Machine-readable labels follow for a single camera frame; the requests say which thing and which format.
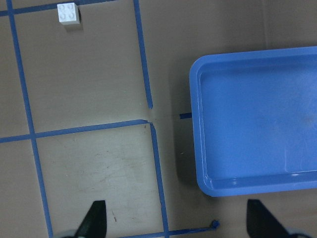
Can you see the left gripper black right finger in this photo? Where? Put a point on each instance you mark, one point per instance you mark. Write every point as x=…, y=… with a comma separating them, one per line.
x=261, y=223

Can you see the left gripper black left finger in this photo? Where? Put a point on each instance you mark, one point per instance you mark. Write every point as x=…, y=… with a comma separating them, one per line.
x=94, y=225

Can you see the white square building block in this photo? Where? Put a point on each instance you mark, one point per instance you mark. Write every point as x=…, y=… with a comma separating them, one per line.
x=68, y=13

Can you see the blue plastic tray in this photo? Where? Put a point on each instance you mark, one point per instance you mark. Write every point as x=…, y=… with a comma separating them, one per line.
x=254, y=118

